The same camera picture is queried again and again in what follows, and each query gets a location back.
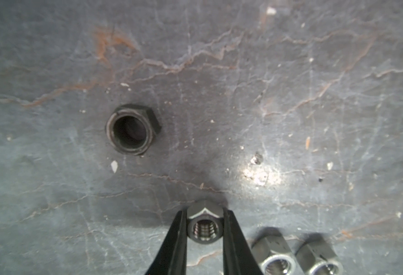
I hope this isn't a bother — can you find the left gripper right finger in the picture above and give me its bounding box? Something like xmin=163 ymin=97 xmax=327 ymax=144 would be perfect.
xmin=223 ymin=209 xmax=263 ymax=275

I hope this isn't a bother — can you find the black nut left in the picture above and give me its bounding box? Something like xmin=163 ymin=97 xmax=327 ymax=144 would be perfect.
xmin=105 ymin=104 xmax=161 ymax=155

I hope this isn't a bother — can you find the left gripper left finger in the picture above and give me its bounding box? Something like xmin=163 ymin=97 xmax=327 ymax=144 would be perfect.
xmin=145 ymin=210 xmax=188 ymax=275

